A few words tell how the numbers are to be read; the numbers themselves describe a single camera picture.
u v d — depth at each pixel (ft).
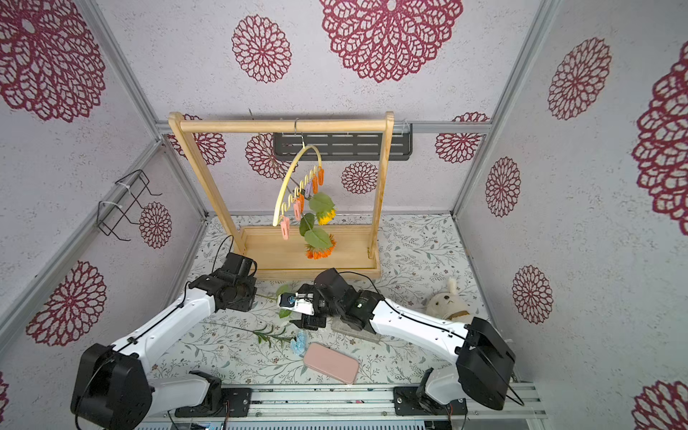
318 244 2.63
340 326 2.80
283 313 2.65
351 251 3.81
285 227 2.15
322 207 2.90
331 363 2.62
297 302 2.02
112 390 1.30
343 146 3.17
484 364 1.34
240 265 2.21
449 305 2.74
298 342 2.62
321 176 3.12
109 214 2.38
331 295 1.92
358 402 2.45
